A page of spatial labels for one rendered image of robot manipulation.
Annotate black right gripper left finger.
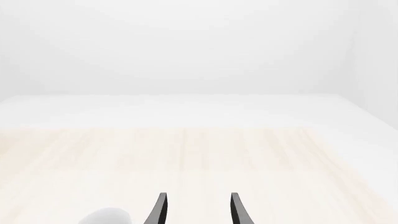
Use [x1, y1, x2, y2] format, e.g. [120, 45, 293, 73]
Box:
[143, 192, 169, 224]

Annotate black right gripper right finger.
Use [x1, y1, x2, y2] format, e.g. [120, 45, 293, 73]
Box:
[230, 192, 256, 224]

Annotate small pale grey rounded plate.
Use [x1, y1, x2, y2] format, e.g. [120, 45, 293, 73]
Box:
[77, 207, 131, 224]

